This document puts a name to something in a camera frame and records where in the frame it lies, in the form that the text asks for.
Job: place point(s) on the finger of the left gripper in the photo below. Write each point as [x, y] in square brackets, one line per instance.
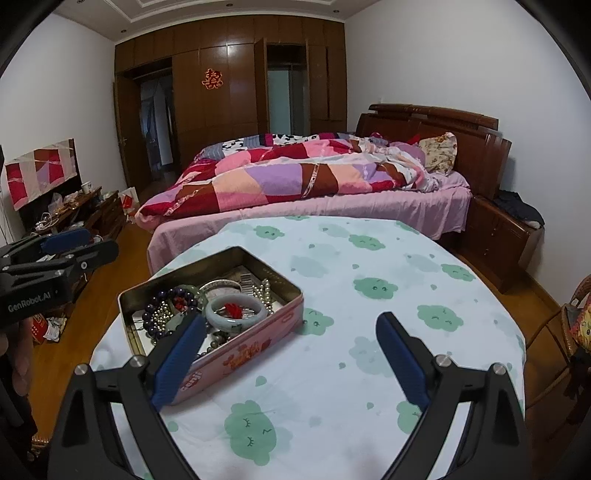
[89, 257]
[65, 241]

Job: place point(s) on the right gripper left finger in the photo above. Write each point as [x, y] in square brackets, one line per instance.
[174, 356]

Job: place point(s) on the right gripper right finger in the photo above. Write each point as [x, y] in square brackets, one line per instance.
[408, 357]

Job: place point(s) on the pale jade bangle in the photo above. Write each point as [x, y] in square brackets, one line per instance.
[253, 312]

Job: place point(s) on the jade pendant with red knot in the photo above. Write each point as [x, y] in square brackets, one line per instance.
[233, 311]

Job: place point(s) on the silver metal watch band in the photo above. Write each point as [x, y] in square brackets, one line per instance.
[247, 283]

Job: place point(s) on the left hand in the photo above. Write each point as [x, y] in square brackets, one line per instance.
[17, 343]

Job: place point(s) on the wooden tv cabinet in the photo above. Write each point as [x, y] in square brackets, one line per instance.
[100, 213]

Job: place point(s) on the red white shopping bag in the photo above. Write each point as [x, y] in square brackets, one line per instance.
[129, 201]

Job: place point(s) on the covered television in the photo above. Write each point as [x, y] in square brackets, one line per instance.
[35, 177]

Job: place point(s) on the pink metal tin box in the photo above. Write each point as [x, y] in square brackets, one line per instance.
[154, 309]

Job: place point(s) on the wooden nightstand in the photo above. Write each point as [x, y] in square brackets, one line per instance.
[498, 245]

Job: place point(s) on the pink bed sheet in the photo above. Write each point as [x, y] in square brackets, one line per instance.
[432, 214]

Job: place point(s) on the wicker chair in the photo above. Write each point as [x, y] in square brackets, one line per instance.
[558, 327]

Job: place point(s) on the yellow orange patterned cushion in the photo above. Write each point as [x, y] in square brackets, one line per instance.
[581, 330]

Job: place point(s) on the patchwork pink quilt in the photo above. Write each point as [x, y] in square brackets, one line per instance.
[268, 169]

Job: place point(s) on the dark clothes on nightstand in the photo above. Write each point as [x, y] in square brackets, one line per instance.
[513, 205]

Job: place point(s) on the red double happiness sticker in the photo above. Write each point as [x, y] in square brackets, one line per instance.
[213, 79]

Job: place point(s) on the floral pillow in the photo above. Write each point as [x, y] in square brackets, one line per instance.
[440, 153]

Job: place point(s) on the dark wooden wardrobe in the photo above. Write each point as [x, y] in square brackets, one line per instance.
[233, 45]

